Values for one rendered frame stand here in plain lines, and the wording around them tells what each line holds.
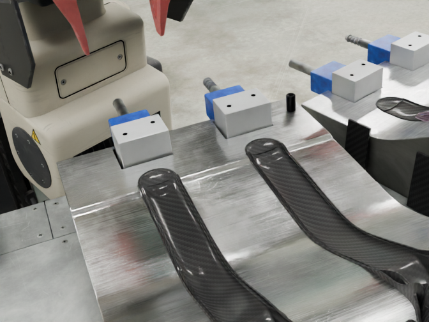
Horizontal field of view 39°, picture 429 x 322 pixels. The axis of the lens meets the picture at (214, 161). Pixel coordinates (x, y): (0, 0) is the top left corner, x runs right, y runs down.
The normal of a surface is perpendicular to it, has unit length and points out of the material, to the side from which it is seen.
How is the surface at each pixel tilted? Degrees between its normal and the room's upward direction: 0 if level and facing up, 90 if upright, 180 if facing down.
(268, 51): 0
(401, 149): 90
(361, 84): 90
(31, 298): 0
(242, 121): 90
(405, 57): 90
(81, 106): 8
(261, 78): 0
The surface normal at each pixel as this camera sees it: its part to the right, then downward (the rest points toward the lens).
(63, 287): -0.10, -0.82
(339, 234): -0.29, -0.87
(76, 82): 0.70, 0.47
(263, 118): 0.35, 0.51
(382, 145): -0.78, 0.41
